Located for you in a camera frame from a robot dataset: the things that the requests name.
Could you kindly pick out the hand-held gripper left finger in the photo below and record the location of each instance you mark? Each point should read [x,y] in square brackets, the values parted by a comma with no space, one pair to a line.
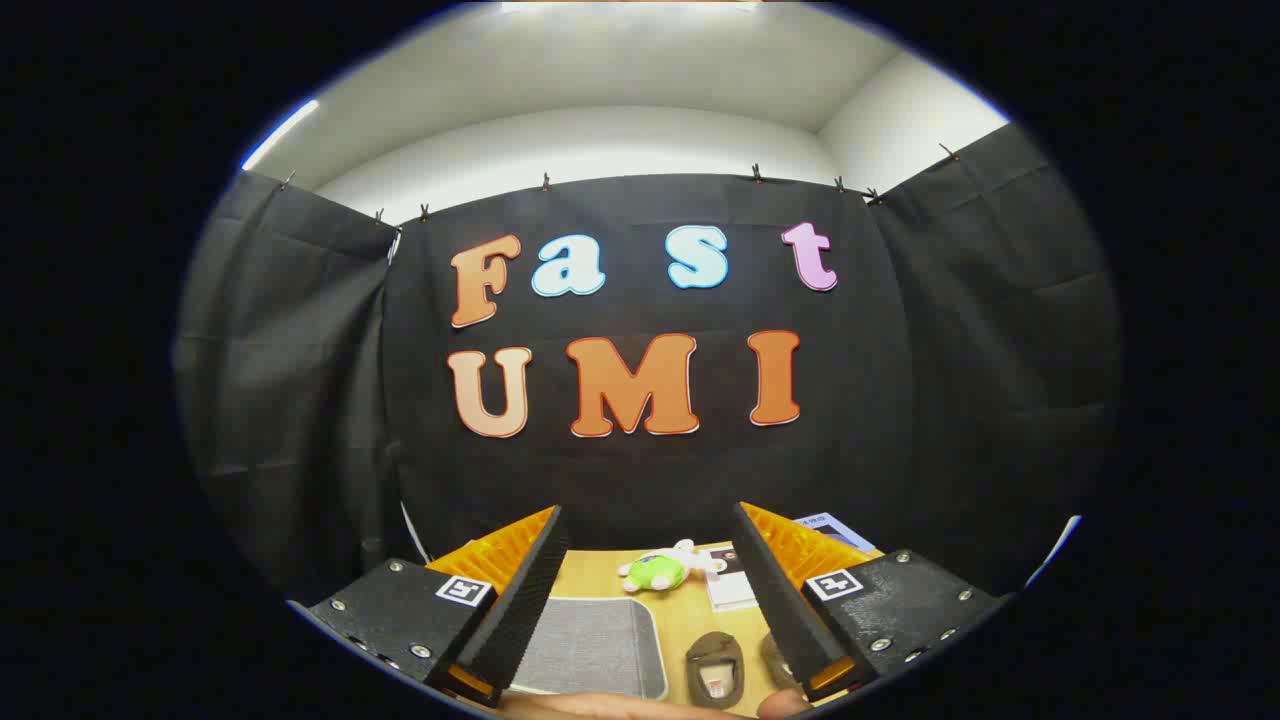
[520,610]

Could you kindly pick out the blue book with portrait cover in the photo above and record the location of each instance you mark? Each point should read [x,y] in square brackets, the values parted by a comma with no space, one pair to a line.
[830,527]

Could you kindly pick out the brown fuzzy shoe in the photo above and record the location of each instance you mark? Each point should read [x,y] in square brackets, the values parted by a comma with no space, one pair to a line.
[775,662]
[714,660]

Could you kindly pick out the white book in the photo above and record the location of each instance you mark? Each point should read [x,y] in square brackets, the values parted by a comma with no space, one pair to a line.
[730,588]

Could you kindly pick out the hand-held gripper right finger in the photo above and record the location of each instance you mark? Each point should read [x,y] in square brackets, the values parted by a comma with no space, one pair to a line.
[790,610]

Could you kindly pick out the beige fabric storage box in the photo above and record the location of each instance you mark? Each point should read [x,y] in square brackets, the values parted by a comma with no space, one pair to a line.
[590,645]

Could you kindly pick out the green plush toy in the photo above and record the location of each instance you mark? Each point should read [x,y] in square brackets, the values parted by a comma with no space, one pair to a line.
[655,572]

